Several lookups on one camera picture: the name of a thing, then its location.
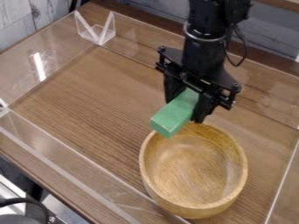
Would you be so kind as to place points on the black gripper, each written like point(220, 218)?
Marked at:
point(197, 68)

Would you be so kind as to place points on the green rectangular block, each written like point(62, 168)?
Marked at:
point(174, 114)

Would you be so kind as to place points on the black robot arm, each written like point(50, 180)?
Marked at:
point(213, 15)

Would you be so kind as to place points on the brown wooden bowl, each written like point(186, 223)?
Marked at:
point(195, 171)

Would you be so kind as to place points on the clear acrylic corner bracket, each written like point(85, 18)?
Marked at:
point(99, 34)

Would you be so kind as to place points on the clear acrylic front wall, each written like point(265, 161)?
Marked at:
point(87, 187)

